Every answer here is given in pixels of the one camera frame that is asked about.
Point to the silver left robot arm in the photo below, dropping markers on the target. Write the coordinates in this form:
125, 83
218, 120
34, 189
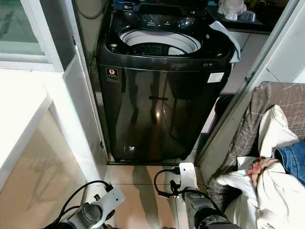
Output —
81, 217

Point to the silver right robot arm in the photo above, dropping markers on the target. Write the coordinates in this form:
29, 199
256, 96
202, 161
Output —
205, 210

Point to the black top-load washing machine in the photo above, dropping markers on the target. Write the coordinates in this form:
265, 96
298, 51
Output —
164, 109

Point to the pink cloth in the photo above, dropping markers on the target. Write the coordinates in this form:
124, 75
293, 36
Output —
262, 167

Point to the white garment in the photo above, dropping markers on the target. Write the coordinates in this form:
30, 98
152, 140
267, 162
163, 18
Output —
271, 129

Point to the white door panel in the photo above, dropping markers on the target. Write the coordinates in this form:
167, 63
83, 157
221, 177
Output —
83, 95

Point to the grey cloth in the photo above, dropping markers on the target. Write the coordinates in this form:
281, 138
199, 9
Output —
231, 40

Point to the blue box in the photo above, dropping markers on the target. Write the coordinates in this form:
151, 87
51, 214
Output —
126, 5

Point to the white plastic container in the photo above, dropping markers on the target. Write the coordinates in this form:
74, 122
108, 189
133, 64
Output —
232, 7

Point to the dark shelf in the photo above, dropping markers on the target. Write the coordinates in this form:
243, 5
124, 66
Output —
274, 14

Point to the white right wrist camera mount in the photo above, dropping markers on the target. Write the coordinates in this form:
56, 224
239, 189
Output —
187, 176

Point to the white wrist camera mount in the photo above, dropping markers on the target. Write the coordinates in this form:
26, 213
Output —
109, 200
187, 176

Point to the silver metal frame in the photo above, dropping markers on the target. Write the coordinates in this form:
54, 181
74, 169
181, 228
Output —
177, 214

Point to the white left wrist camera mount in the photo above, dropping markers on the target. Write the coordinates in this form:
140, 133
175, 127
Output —
109, 200

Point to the glass window with white frame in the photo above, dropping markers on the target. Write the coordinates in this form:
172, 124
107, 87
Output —
24, 24

